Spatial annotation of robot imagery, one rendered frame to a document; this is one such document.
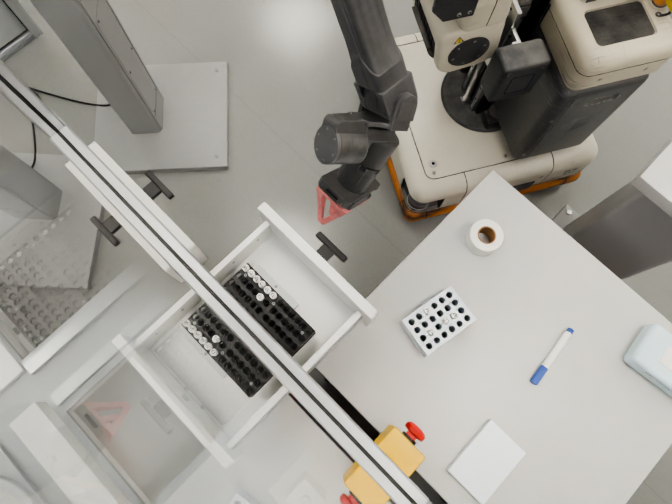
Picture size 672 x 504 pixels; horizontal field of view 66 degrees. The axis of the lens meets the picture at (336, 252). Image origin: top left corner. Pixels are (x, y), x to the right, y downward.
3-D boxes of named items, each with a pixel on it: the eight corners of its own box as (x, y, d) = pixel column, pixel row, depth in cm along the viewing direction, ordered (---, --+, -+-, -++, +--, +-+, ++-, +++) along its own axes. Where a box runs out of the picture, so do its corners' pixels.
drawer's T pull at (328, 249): (319, 231, 96) (319, 229, 94) (348, 259, 94) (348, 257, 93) (305, 245, 95) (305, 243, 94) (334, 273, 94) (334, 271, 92)
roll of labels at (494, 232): (491, 221, 111) (497, 215, 107) (502, 251, 110) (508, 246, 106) (460, 229, 111) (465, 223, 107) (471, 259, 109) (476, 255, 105)
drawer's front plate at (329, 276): (270, 219, 105) (263, 200, 94) (373, 320, 100) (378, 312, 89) (264, 225, 104) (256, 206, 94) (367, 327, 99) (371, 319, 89)
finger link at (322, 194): (299, 213, 90) (322, 176, 83) (323, 199, 95) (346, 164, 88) (326, 240, 89) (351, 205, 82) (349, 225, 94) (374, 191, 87)
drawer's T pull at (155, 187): (150, 170, 98) (147, 167, 97) (175, 196, 97) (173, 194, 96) (135, 183, 98) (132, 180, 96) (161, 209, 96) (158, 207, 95)
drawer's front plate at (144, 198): (116, 164, 107) (93, 139, 97) (209, 259, 102) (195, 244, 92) (109, 169, 107) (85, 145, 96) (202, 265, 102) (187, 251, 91)
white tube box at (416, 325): (446, 288, 107) (450, 285, 104) (471, 321, 106) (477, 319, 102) (399, 323, 105) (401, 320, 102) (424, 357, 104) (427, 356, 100)
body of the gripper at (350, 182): (315, 184, 83) (335, 151, 78) (349, 166, 91) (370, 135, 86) (343, 212, 82) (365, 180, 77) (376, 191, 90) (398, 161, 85)
